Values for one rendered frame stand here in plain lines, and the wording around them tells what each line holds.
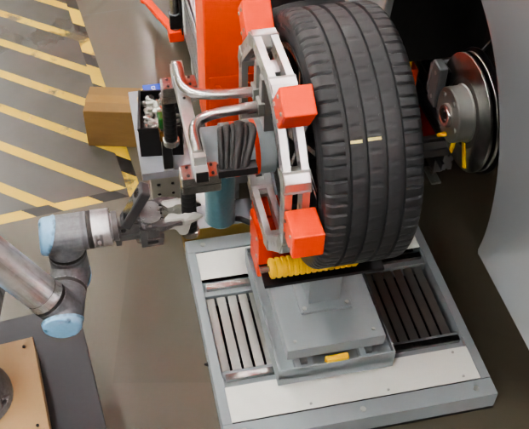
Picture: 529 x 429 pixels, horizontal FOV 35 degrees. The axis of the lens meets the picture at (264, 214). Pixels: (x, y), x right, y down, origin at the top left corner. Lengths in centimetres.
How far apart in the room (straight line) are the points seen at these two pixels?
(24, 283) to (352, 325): 106
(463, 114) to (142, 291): 128
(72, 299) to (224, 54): 91
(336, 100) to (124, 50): 226
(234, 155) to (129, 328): 110
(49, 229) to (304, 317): 91
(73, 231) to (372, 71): 76
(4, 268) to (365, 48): 92
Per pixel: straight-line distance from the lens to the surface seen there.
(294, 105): 180
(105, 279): 298
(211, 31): 246
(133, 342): 280
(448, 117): 227
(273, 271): 227
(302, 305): 257
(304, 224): 189
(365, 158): 187
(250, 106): 200
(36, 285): 191
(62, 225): 197
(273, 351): 255
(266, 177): 237
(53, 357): 243
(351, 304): 259
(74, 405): 233
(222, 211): 238
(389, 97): 188
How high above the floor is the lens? 224
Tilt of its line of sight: 45 degrees down
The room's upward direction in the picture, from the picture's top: 1 degrees clockwise
